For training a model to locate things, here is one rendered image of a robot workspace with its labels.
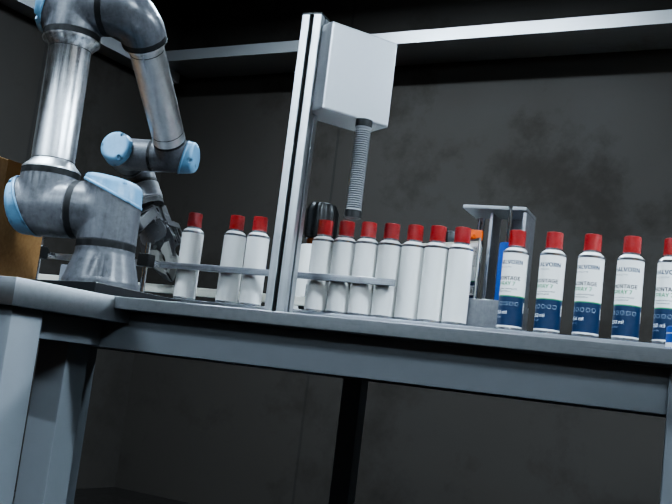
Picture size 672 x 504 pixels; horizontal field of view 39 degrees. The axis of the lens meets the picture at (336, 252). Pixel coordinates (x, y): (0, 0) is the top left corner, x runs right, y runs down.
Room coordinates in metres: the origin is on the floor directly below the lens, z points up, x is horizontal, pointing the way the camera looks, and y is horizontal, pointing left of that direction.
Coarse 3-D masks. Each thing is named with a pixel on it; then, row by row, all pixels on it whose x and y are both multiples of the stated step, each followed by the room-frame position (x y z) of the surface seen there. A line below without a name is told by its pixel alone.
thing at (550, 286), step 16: (560, 240) 1.89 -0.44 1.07; (544, 256) 1.88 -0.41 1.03; (560, 256) 1.88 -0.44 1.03; (544, 272) 1.88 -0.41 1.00; (560, 272) 1.88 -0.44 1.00; (544, 288) 1.88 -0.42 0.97; (560, 288) 1.88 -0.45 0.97; (544, 304) 1.88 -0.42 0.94; (560, 304) 1.88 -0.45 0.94; (544, 320) 1.88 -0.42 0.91; (560, 320) 1.89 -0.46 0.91
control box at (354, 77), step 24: (336, 24) 1.92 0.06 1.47; (336, 48) 1.92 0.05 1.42; (360, 48) 1.95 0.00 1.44; (384, 48) 1.98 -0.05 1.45; (336, 72) 1.92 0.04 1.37; (360, 72) 1.96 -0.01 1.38; (384, 72) 1.99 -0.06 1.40; (336, 96) 1.93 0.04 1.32; (360, 96) 1.96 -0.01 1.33; (384, 96) 1.99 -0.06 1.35; (336, 120) 1.99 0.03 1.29; (384, 120) 2.00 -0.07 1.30
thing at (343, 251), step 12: (348, 228) 2.06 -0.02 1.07; (336, 240) 2.06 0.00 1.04; (348, 240) 2.05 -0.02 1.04; (336, 252) 2.06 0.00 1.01; (348, 252) 2.05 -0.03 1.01; (336, 264) 2.05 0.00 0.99; (348, 264) 2.05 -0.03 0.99; (336, 288) 2.05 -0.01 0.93; (348, 288) 2.06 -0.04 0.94; (336, 300) 2.05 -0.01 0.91; (348, 300) 2.06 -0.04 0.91; (336, 312) 2.05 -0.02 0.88
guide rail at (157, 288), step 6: (42, 276) 2.42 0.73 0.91; (48, 276) 2.42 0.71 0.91; (54, 276) 2.41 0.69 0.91; (138, 282) 2.31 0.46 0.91; (150, 288) 2.30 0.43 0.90; (156, 288) 2.29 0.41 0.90; (162, 288) 2.29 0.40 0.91; (168, 288) 2.28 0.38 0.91; (198, 288) 2.25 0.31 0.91; (204, 288) 2.24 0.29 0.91; (198, 294) 2.25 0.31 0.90; (204, 294) 2.24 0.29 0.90; (210, 294) 2.23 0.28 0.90; (264, 294) 2.18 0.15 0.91; (264, 300) 2.18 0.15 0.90; (294, 300) 2.15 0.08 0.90; (300, 300) 2.14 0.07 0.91
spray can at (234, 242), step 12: (240, 216) 2.17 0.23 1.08; (240, 228) 2.17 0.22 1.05; (228, 240) 2.16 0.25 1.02; (240, 240) 2.16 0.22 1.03; (228, 252) 2.16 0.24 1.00; (240, 252) 2.17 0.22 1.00; (228, 264) 2.16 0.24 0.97; (240, 264) 2.17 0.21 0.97; (228, 276) 2.16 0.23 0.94; (240, 276) 2.18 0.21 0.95; (228, 288) 2.16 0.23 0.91; (216, 300) 2.17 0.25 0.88; (228, 300) 2.16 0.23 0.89
